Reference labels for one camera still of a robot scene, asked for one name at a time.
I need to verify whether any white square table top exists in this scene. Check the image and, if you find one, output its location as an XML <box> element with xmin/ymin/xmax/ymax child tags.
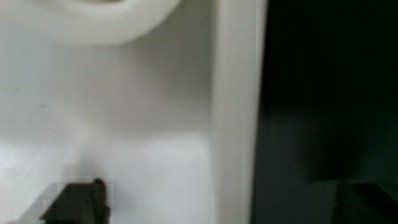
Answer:
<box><xmin>0</xmin><ymin>0</ymin><xmax>269</xmax><ymax>224</ymax></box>

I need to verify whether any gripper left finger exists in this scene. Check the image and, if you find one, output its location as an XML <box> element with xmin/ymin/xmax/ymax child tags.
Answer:
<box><xmin>40</xmin><ymin>179</ymin><xmax>111</xmax><ymax>224</ymax></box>

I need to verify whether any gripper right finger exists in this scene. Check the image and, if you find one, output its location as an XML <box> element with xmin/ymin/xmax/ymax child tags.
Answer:
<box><xmin>336</xmin><ymin>183</ymin><xmax>398</xmax><ymax>224</ymax></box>

